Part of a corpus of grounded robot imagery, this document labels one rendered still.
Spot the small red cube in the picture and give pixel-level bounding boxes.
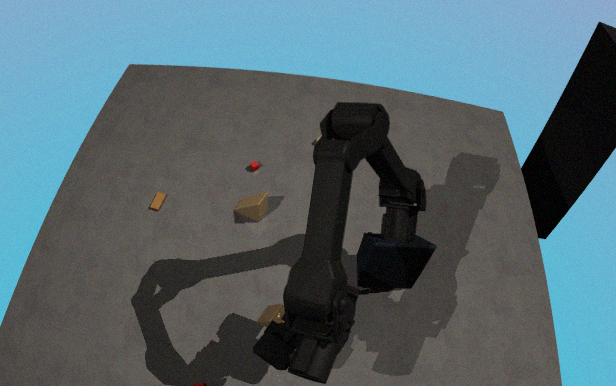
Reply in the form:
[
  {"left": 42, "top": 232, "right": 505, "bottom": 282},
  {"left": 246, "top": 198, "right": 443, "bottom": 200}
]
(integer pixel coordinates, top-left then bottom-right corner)
[{"left": 250, "top": 160, "right": 260, "bottom": 172}]

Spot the small orange block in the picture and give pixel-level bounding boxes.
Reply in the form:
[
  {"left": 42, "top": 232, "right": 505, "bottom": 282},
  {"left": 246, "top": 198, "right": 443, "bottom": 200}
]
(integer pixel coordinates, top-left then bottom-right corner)
[{"left": 150, "top": 192, "right": 166, "bottom": 212}]

